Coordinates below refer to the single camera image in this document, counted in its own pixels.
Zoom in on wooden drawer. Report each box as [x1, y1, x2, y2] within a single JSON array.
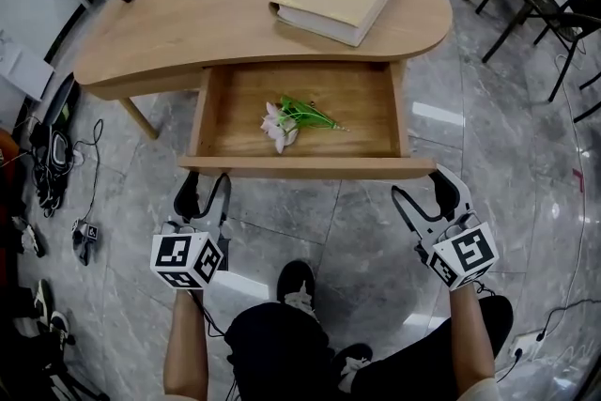
[[178, 60, 438, 180]]

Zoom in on person's right forearm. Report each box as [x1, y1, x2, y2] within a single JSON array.
[[449, 284, 497, 395]]

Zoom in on thin black cable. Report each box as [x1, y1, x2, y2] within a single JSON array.
[[74, 118, 104, 222]]

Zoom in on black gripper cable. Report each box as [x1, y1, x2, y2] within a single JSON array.
[[190, 288, 236, 401]]

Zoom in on person's left black shoe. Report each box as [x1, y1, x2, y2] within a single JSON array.
[[276, 260, 316, 316]]

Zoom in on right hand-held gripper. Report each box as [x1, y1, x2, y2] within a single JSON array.
[[391, 163, 501, 293]]

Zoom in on person's black shorts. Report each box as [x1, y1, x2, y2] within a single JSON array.
[[224, 295, 516, 401]]

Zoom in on black bag with cables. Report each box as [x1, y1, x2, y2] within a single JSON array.
[[27, 77, 81, 220]]

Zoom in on spare hand-held gripper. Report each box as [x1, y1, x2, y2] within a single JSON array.
[[71, 218, 101, 267]]

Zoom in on person's black shoe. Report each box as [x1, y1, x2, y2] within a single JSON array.
[[331, 342, 375, 393], [276, 260, 316, 316]]

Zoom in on wooden coffee table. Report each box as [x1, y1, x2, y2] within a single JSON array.
[[73, 0, 455, 142]]

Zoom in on white display stand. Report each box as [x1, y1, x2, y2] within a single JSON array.
[[0, 44, 55, 102]]

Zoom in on white power strip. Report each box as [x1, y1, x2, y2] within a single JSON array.
[[509, 332, 546, 361]]

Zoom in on person's right black shoe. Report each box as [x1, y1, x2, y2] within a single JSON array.
[[331, 342, 375, 393]]

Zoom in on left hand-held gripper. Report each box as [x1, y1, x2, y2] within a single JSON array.
[[149, 172, 233, 292]]

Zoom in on person's left forearm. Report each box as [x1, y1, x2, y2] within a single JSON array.
[[162, 290, 210, 396]]

